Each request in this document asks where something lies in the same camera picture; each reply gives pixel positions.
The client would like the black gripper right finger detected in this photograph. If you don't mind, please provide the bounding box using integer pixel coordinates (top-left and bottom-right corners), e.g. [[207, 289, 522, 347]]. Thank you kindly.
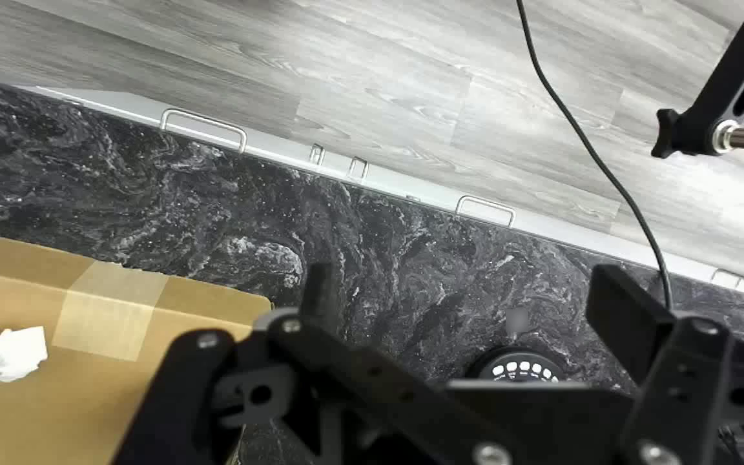
[[587, 262, 744, 465]]

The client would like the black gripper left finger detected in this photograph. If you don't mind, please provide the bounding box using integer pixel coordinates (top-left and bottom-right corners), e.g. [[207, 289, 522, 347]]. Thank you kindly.
[[117, 261, 477, 465]]

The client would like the white paper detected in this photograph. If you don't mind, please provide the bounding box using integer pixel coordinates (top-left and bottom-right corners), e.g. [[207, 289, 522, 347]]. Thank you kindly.
[[0, 319, 48, 385]]

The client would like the brown cardboard box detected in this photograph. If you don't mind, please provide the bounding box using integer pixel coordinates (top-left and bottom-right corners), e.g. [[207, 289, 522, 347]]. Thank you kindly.
[[0, 229, 276, 465]]

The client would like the black round grille disc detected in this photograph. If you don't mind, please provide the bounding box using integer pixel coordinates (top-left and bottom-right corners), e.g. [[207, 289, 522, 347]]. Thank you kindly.
[[473, 345, 570, 385]]

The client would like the black clamp stand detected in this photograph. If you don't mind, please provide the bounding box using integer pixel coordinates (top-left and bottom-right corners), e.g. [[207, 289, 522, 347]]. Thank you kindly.
[[652, 0, 744, 196]]

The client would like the white base cabinet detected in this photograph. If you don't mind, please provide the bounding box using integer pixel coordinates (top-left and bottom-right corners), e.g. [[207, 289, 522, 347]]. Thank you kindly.
[[19, 79, 744, 304]]

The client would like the thin black cable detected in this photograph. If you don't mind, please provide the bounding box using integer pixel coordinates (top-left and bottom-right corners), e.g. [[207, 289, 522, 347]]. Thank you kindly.
[[515, 0, 675, 315]]

